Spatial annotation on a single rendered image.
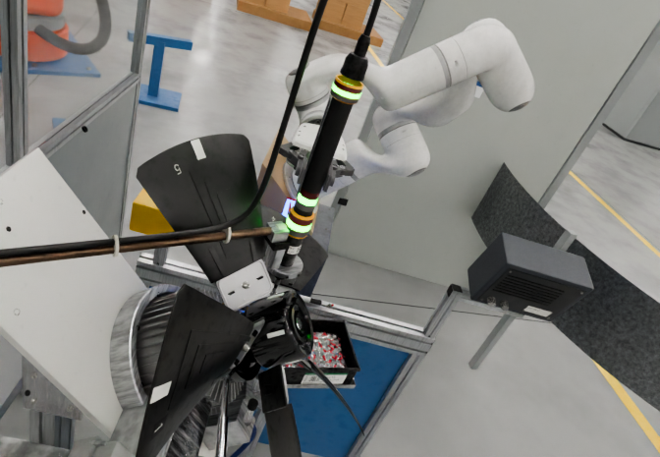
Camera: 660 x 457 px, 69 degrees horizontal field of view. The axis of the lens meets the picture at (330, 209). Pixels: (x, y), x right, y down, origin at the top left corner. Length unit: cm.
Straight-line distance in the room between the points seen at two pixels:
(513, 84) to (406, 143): 39
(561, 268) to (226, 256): 92
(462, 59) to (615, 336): 173
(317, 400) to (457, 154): 162
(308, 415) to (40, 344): 122
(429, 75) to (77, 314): 75
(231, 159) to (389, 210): 217
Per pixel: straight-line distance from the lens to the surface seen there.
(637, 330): 244
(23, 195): 84
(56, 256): 71
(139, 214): 130
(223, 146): 84
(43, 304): 81
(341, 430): 192
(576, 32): 278
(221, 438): 84
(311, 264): 106
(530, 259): 138
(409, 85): 98
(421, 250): 314
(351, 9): 900
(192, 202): 80
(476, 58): 102
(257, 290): 86
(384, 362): 163
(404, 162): 140
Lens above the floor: 182
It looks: 31 degrees down
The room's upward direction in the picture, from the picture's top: 22 degrees clockwise
